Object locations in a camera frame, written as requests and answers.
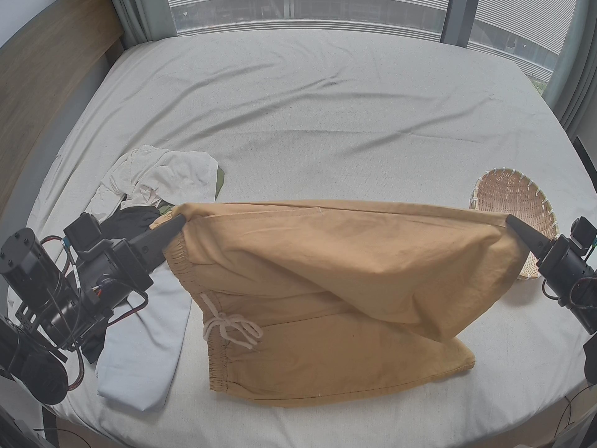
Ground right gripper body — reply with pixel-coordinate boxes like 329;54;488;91
536;235;597;297

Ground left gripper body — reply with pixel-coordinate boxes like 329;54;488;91
77;237;155;314

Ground tan shorts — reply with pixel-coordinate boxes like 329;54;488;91
151;199;530;409

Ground black garment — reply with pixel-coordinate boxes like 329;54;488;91
80;206;163;366

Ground pale blue garment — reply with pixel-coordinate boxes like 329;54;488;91
95;262;193;412

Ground round woven basket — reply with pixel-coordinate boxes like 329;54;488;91
468;166;560;280

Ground white garment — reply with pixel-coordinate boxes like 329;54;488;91
90;144;221;226

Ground green garment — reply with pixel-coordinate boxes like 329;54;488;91
158;166;225;217

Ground blue-green curtain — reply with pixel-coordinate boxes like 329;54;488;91
85;0;180;49
542;0;597;135

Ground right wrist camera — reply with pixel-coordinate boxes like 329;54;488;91
570;217;597;256

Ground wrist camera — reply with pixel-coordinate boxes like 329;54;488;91
63;212;119;262
570;217;597;256

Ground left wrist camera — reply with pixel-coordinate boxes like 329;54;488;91
63;212;119;262

